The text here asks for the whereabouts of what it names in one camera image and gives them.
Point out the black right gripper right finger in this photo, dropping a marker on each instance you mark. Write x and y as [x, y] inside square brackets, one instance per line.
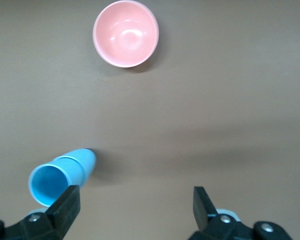
[205, 215]

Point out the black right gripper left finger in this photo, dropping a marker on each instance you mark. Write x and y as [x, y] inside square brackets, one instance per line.
[65, 215]

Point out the blue plastic cup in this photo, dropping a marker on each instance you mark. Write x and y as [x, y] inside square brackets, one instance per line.
[47, 182]

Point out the brown table cover cloth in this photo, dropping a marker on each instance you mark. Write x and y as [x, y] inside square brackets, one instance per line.
[215, 100]

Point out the pink bowl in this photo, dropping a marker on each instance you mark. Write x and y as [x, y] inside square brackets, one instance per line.
[126, 32]

